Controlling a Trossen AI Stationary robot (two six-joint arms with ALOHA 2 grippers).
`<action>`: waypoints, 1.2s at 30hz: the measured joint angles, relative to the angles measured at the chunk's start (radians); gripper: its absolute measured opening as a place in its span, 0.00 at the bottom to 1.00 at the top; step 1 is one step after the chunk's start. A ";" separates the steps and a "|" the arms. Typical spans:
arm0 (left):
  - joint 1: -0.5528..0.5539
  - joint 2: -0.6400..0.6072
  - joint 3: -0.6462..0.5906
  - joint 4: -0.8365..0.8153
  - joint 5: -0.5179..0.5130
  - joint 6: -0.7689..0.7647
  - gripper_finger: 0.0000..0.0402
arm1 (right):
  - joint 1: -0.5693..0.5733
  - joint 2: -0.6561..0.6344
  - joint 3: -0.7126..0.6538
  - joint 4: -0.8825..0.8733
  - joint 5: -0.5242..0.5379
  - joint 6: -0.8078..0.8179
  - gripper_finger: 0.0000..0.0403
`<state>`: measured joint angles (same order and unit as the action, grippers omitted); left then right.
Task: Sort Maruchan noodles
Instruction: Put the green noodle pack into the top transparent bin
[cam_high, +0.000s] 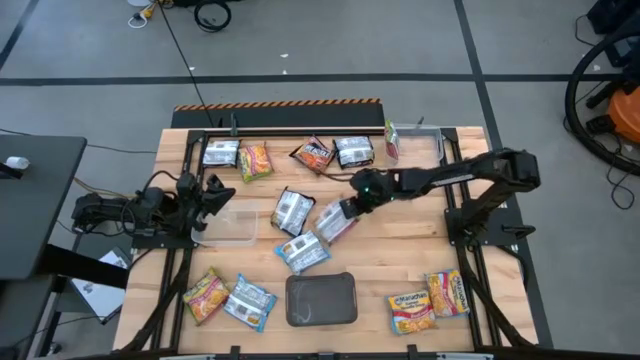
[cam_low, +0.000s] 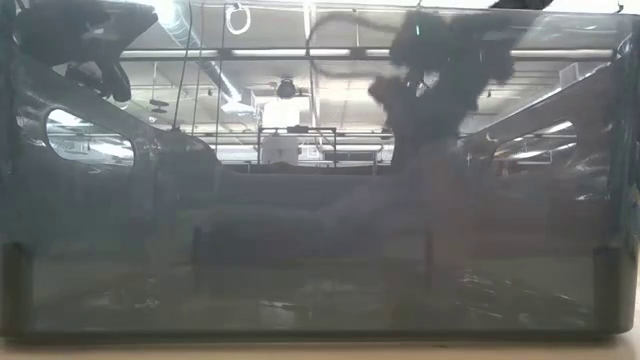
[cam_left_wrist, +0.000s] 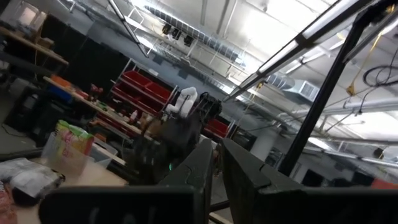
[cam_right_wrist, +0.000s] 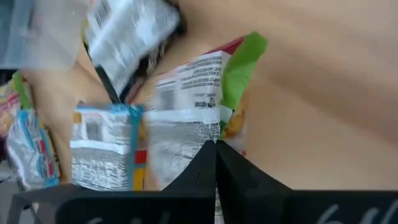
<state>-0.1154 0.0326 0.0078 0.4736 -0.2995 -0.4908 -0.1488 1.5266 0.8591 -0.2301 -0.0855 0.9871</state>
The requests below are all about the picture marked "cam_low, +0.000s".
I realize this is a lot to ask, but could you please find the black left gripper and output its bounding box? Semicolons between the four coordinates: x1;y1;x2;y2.
63;59;133;104

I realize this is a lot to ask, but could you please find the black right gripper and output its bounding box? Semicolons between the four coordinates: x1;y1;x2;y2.
367;69;482;169

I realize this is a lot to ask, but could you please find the long ceiling light bar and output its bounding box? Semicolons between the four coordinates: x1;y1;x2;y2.
119;47;614;60

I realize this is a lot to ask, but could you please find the round dark ceiling fixture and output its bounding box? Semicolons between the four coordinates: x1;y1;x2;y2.
275;77;298;100

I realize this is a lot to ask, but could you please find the translucent plastic bin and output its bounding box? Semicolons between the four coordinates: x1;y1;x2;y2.
0;0;640;337

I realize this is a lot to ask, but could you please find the black hanging cable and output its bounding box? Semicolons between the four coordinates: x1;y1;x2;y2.
171;0;195;132

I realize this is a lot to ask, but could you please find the black metal frame cart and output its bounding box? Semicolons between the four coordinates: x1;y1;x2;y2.
256;125;338;167

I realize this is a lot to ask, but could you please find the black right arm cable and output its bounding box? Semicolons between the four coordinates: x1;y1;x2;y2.
304;11;402;81

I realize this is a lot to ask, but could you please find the white cable loop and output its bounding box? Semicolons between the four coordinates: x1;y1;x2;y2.
224;1;252;37

